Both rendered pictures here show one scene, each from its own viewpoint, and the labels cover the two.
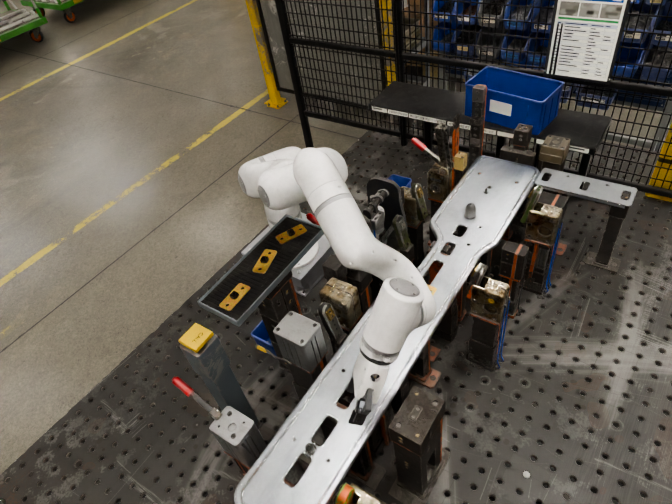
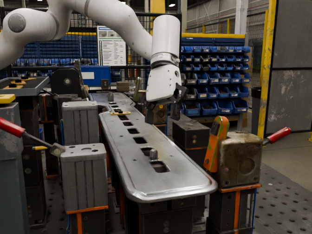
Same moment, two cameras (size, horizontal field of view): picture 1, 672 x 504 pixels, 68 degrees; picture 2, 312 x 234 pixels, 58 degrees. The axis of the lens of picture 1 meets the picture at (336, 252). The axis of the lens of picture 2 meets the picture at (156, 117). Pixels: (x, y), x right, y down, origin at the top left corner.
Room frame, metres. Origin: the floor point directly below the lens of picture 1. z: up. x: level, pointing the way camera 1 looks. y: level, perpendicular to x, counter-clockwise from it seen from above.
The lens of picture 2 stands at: (0.16, 0.68, 1.25)
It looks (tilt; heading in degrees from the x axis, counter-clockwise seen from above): 13 degrees down; 303
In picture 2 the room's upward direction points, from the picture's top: straight up
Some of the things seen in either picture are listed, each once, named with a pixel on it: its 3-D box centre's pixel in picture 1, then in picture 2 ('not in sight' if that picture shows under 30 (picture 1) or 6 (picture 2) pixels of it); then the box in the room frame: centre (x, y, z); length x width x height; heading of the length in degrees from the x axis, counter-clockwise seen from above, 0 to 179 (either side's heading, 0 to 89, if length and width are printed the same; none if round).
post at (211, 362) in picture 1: (225, 388); (9, 198); (0.76, 0.36, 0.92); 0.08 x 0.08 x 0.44; 48
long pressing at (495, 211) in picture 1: (419, 295); (123, 115); (0.89, -0.20, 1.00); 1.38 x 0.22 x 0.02; 138
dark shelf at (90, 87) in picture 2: (480, 113); (72, 87); (1.71, -0.66, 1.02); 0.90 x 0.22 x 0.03; 48
